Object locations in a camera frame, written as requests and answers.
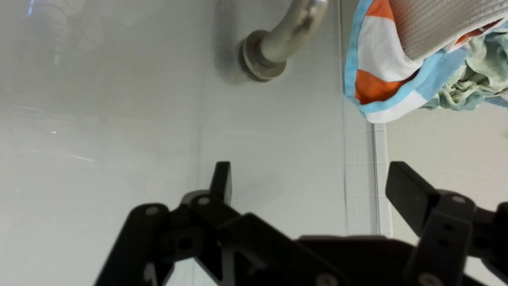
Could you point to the glass shower door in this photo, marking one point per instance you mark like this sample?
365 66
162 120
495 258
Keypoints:
132 105

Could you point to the green patterned cloth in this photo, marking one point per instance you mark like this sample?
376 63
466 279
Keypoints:
476 74

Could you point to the white woven laundry basket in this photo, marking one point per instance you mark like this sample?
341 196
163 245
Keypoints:
444 21

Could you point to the fixed glass shower panel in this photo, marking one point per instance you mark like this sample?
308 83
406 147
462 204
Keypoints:
449 148

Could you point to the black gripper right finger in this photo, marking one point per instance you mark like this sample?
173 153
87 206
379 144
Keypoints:
449 239

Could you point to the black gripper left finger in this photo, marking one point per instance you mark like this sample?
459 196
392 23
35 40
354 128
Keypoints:
159 248

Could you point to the blue orange white towel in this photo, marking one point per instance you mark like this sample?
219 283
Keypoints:
381 53

